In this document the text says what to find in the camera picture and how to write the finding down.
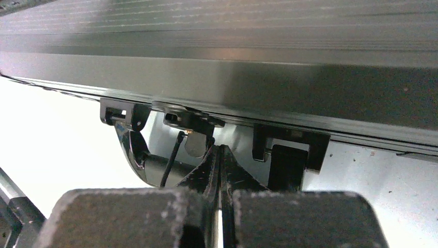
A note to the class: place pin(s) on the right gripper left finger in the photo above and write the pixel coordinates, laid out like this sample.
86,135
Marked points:
181,216

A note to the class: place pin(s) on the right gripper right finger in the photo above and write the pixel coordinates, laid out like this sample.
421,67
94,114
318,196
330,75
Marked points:
281,215

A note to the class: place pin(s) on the black poker case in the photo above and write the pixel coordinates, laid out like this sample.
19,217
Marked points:
311,72

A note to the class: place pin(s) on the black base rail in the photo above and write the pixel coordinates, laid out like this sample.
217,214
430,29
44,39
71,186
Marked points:
21,220

